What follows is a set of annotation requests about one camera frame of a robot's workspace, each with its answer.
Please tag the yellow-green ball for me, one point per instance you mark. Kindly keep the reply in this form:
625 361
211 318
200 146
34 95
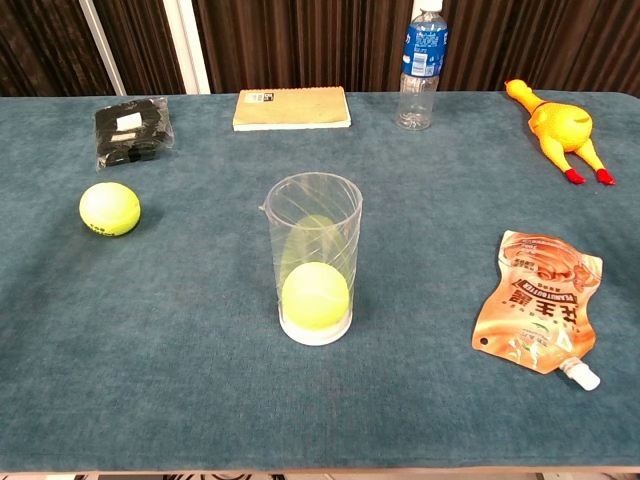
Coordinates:
109 208

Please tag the thin grey frame post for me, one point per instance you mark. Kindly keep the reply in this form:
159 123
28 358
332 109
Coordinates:
102 45

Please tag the clear plastic measuring cup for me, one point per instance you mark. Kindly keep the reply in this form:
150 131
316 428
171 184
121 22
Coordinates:
320 337

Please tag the wide white frame post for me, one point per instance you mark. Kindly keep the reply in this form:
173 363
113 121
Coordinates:
187 45

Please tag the orange spout pouch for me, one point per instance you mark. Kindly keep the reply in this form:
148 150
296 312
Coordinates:
540 305

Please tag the brown spiral notebook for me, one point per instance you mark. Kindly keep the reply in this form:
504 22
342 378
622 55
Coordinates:
290 107

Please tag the yellow rubber chicken toy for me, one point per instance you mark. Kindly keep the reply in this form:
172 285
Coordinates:
557 127

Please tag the teal tablecloth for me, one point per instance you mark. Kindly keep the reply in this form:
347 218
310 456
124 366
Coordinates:
175 325

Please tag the black item in plastic bag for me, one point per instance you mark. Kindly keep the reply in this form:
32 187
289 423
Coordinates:
131 132

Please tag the dark brown curtain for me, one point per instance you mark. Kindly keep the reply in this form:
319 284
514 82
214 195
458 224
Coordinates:
300 40

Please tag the clear water bottle blue label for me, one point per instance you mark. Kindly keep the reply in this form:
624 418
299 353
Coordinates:
420 75

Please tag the plain yellow tennis ball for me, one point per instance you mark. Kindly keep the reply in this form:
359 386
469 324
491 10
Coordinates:
315 295

